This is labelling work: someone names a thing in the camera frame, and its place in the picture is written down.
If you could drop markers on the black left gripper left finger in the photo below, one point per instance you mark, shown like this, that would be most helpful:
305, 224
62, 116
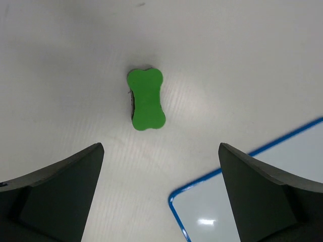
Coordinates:
52, 203

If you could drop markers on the blue framed whiteboard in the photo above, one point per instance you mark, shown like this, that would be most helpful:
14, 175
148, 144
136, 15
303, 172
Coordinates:
202, 208

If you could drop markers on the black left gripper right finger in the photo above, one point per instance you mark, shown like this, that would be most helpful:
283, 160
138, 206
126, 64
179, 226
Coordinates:
270, 204

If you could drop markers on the green whiteboard eraser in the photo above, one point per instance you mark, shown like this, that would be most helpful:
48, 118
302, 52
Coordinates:
145, 87

